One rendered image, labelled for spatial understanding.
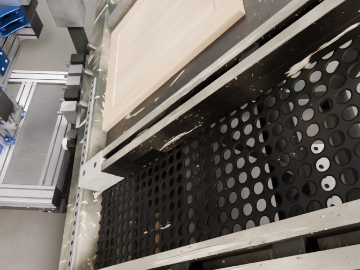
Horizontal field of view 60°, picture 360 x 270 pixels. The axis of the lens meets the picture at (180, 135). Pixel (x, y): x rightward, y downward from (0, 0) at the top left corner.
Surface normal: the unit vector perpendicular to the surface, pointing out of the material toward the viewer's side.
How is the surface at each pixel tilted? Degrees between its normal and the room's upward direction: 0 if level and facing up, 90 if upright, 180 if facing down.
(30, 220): 0
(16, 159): 0
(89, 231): 40
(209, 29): 50
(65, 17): 90
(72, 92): 0
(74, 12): 90
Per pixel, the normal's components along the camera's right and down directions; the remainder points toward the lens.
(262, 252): -0.77, -0.29
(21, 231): 0.00, -0.50
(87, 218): 0.64, -0.40
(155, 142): 0.04, 0.87
